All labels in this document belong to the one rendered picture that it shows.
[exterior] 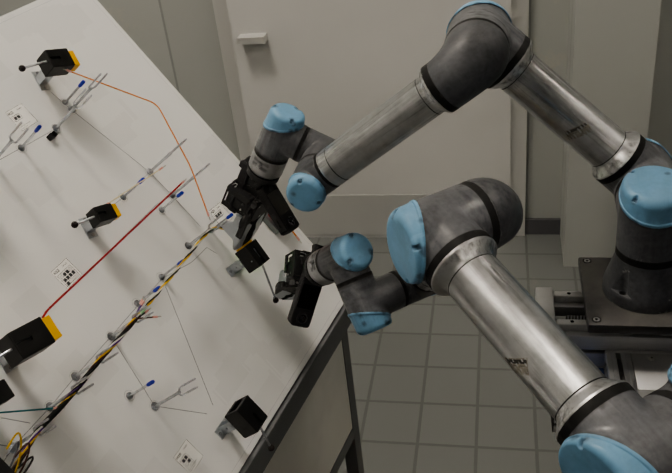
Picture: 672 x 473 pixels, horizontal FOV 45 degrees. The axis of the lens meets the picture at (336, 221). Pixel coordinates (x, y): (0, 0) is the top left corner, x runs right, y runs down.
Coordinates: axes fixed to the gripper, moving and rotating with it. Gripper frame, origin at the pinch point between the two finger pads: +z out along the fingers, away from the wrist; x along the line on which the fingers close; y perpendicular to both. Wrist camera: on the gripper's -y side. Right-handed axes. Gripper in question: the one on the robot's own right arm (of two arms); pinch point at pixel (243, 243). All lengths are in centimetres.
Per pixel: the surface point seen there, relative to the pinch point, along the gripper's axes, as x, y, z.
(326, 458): -14, -40, 56
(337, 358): -25, -28, 35
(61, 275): 38.7, 17.1, 0.0
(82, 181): 20.8, 30.4, -5.9
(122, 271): 26.3, 12.0, 2.4
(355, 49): -179, 54, 26
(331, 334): -13.8, -25.2, 19.0
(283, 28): -168, 85, 31
